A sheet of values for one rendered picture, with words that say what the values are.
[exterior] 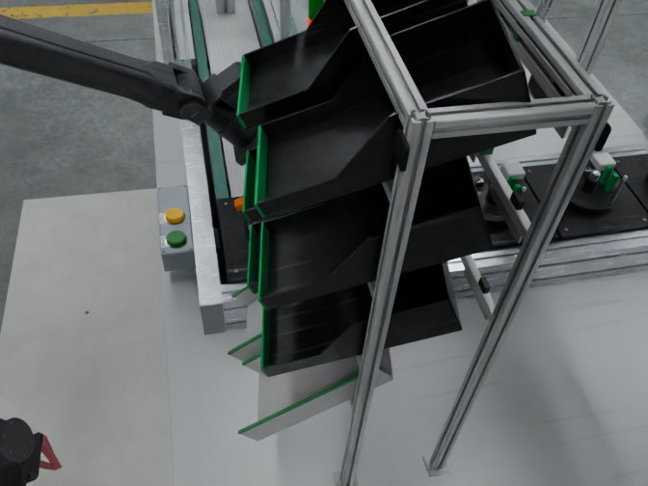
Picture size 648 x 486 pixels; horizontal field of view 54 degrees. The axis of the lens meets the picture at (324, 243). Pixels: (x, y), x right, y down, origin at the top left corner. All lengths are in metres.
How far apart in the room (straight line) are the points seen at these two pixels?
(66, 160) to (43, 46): 2.23
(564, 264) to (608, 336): 0.18
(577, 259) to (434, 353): 0.40
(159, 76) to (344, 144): 0.44
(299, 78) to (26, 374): 0.85
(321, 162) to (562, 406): 0.85
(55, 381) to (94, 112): 2.25
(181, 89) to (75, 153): 2.18
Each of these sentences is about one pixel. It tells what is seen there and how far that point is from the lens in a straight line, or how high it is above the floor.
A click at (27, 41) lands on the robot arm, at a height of 1.52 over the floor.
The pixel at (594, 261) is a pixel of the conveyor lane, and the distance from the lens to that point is 1.56.
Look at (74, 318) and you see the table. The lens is 1.44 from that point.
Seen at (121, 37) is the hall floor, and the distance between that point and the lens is 4.03.
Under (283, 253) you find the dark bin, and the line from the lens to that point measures 0.83.
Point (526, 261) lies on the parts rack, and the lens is 0.76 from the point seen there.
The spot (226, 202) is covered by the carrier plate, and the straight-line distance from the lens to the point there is 1.45.
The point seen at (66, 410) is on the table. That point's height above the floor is 0.86.
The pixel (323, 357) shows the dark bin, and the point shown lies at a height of 1.24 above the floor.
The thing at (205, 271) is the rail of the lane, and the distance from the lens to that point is 1.34.
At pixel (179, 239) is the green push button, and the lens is 1.38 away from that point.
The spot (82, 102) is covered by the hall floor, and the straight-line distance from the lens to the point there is 3.53.
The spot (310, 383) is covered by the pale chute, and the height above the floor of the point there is 1.08.
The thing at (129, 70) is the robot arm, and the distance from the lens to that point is 1.03.
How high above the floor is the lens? 1.98
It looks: 48 degrees down
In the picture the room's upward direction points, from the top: 5 degrees clockwise
